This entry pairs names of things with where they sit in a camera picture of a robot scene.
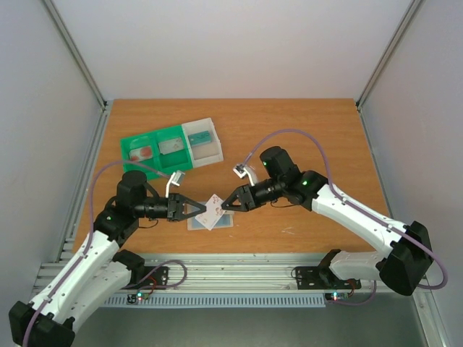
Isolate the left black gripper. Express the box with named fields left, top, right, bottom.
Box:
left=135, top=193, right=207, bottom=222

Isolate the white card holder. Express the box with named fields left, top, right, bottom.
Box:
left=187, top=211, right=233, bottom=231

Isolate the white cherry-blossom card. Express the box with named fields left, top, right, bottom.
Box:
left=195, top=194, right=224, bottom=231

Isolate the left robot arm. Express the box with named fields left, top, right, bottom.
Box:
left=9, top=171, right=206, bottom=346

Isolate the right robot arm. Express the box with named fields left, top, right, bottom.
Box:
left=221, top=146, right=433, bottom=296

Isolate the grey card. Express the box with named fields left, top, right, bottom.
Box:
left=158, top=137, right=184, bottom=155

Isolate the teal card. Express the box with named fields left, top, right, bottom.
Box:
left=188, top=131, right=212, bottom=147

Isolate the red-patterned card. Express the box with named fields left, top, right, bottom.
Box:
left=129, top=145, right=153, bottom=162

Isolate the green two-compartment tray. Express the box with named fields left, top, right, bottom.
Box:
left=119, top=125, right=193, bottom=177

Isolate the white translucent tray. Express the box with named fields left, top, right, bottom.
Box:
left=181, top=118, right=224, bottom=168

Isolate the left circuit board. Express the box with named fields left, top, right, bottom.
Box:
left=126, top=292, right=150, bottom=304

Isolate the circuit board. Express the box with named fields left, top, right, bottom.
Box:
left=126, top=292, right=150, bottom=304
left=325, top=291, right=351, bottom=301

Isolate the right circuit board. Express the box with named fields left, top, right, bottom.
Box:
left=325, top=291, right=351, bottom=301

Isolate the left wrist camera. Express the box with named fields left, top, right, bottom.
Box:
left=165, top=170, right=185, bottom=198

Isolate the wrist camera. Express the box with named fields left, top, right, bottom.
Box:
left=233, top=163, right=258, bottom=187
left=165, top=170, right=185, bottom=198

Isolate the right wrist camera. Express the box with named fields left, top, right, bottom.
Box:
left=233, top=163, right=258, bottom=187

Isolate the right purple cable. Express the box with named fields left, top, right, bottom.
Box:
left=242, top=129, right=451, bottom=307

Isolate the aluminium front rail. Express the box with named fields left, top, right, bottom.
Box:
left=34, top=252, right=409, bottom=293

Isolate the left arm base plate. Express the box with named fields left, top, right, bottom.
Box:
left=124, top=266, right=169, bottom=290

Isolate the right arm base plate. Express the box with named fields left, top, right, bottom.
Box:
left=292, top=266, right=362, bottom=290

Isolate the slotted cable duct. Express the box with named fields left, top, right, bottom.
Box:
left=102, top=293, right=326, bottom=309

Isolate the left aluminium frame post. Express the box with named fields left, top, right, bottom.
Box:
left=38, top=0, right=109, bottom=111

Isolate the aluminium frame post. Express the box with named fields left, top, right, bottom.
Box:
left=355, top=0, right=425, bottom=109
left=38, top=0, right=109, bottom=111

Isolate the right aluminium frame post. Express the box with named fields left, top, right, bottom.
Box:
left=355, top=0, right=425, bottom=109

